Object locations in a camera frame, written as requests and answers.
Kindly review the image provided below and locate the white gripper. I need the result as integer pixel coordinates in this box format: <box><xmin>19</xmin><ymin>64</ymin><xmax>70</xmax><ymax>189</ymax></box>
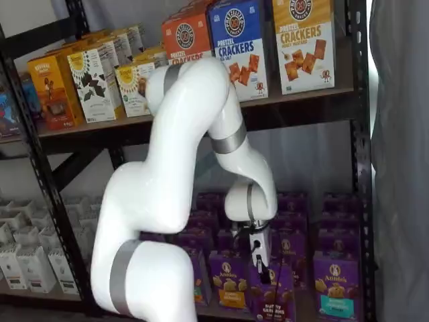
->
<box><xmin>249</xmin><ymin>229</ymin><xmax>272</xmax><ymax>284</ymax></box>

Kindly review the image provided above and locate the purple box brown patch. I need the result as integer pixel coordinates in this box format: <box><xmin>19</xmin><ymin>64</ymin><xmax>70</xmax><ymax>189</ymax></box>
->
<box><xmin>270</xmin><ymin>229</ymin><xmax>308</xmax><ymax>290</ymax></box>
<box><xmin>273</xmin><ymin>211</ymin><xmax>308</xmax><ymax>233</ymax></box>
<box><xmin>248</xmin><ymin>263</ymin><xmax>296</xmax><ymax>322</ymax></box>

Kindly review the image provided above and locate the purple box orange patch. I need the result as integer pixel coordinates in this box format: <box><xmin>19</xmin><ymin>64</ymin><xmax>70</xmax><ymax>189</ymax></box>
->
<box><xmin>208</xmin><ymin>251</ymin><xmax>251</xmax><ymax>313</ymax></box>

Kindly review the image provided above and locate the dark brown shelf board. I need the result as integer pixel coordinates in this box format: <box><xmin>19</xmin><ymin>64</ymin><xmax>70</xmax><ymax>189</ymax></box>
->
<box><xmin>33</xmin><ymin>87</ymin><xmax>357</xmax><ymax>148</ymax></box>

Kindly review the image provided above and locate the black metal shelf rack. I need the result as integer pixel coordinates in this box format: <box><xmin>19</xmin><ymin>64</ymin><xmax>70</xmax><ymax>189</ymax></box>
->
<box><xmin>0</xmin><ymin>0</ymin><xmax>377</xmax><ymax>322</ymax></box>

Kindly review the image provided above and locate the white carton box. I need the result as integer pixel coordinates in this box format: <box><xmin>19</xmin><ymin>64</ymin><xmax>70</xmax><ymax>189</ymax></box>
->
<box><xmin>46</xmin><ymin>248</ymin><xmax>80</xmax><ymax>296</ymax></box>
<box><xmin>16</xmin><ymin>246</ymin><xmax>57</xmax><ymax>294</ymax></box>
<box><xmin>0</xmin><ymin>244</ymin><xmax>28</xmax><ymax>291</ymax></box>

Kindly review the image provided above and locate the cream cookie box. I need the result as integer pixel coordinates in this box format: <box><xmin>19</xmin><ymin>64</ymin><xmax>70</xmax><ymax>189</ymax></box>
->
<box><xmin>115</xmin><ymin>60</ymin><xmax>157</xmax><ymax>118</ymax></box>

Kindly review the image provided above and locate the yellow pretzel crackers box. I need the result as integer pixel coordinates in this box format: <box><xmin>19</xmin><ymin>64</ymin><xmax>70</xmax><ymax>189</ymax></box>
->
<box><xmin>271</xmin><ymin>0</ymin><xmax>336</xmax><ymax>96</ymax></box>

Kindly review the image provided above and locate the blue pretzel crackers box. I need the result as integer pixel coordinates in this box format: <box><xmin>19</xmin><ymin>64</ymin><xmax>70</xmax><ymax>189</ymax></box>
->
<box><xmin>206</xmin><ymin>0</ymin><xmax>269</xmax><ymax>102</ymax></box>

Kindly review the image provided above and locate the orange pretzel crackers box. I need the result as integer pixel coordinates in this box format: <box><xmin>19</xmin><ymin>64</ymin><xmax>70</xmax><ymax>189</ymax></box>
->
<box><xmin>161</xmin><ymin>12</ymin><xmax>216</xmax><ymax>68</ymax></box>

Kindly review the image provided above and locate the white box black pattern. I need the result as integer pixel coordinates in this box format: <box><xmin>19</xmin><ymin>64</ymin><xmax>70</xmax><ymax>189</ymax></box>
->
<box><xmin>66</xmin><ymin>42</ymin><xmax>119</xmax><ymax>124</ymax></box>

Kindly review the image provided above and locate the orange snack box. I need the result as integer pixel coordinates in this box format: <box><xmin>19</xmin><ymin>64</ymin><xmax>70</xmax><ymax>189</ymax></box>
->
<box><xmin>27</xmin><ymin>52</ymin><xmax>85</xmax><ymax>131</ymax></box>

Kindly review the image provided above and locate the grey curtain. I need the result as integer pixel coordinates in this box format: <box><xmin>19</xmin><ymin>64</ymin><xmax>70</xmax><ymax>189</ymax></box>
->
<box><xmin>369</xmin><ymin>0</ymin><xmax>429</xmax><ymax>322</ymax></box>

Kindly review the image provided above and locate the blue snack package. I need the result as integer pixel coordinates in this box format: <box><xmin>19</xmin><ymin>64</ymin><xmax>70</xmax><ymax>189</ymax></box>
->
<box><xmin>0</xmin><ymin>73</ymin><xmax>42</xmax><ymax>139</ymax></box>

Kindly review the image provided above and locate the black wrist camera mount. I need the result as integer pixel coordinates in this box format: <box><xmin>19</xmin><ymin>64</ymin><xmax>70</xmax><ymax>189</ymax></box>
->
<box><xmin>230</xmin><ymin>221</ymin><xmax>253</xmax><ymax>242</ymax></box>

